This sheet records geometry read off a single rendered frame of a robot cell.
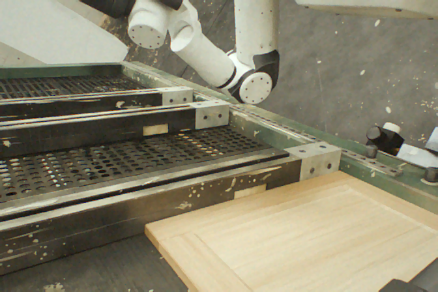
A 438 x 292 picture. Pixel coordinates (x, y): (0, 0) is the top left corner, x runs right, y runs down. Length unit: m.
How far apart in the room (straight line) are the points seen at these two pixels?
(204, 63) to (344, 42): 1.64
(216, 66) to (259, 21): 0.12
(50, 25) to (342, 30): 2.99
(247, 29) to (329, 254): 0.45
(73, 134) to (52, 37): 3.43
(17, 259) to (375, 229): 0.57
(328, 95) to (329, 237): 1.61
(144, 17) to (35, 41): 3.76
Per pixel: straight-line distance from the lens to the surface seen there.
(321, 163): 0.88
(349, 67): 2.25
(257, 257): 0.60
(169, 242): 0.61
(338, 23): 2.47
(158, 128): 1.13
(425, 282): 0.20
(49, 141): 1.04
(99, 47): 4.54
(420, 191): 0.84
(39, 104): 1.26
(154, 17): 0.70
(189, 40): 0.76
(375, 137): 1.05
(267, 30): 0.81
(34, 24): 4.40
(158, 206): 0.66
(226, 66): 0.82
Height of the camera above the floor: 1.67
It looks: 39 degrees down
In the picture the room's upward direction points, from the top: 64 degrees counter-clockwise
